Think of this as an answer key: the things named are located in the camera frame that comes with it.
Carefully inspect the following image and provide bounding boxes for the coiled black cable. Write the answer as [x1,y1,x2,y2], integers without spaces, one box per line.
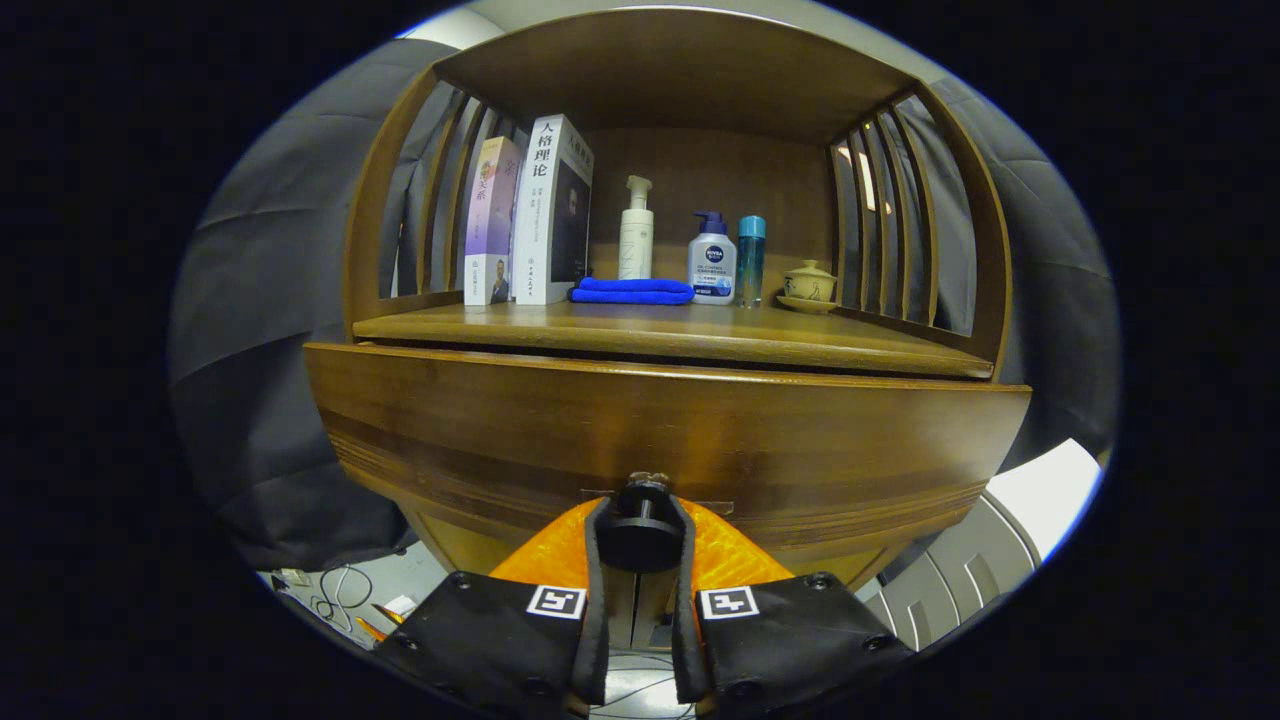
[305,563,376,629]

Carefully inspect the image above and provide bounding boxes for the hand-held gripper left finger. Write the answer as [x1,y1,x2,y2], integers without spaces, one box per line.
[375,497,613,720]

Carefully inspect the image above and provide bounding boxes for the teal bottle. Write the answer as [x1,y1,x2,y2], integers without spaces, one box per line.
[736,215,768,308]

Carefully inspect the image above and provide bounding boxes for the thick white book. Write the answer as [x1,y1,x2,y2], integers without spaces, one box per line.
[511,114,595,306]

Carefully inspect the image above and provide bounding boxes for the white bottle with blue pump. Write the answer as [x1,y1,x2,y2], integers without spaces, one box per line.
[686,210,738,306]

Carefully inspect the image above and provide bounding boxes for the yellow lidded teacup with saucer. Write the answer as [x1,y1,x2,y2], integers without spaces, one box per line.
[777,259,841,315]

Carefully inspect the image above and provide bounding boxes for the wooden drawer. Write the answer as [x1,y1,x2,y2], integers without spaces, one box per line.
[303,342,1033,591]

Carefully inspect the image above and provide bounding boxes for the white table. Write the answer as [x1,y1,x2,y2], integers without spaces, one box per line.
[985,438,1104,561]

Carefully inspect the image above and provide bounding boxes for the wooden cabinet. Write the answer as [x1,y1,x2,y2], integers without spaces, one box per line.
[340,5,1013,601]

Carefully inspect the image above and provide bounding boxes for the black floor cables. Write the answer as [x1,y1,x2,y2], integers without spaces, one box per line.
[600,652,693,719]

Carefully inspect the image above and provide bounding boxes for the wooden countertop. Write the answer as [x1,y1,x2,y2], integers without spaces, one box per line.
[352,298,996,379]

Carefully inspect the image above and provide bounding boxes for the blue folded cloth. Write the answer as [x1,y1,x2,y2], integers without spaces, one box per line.
[568,276,696,306]

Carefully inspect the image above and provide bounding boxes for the thin purple book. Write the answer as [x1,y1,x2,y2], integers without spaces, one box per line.
[464,136,523,307]

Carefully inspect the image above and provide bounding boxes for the black drawer knob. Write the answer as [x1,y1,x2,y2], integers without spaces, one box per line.
[596,472,686,573]

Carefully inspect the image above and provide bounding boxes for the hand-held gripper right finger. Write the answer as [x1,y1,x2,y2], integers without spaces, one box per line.
[668,497,916,720]

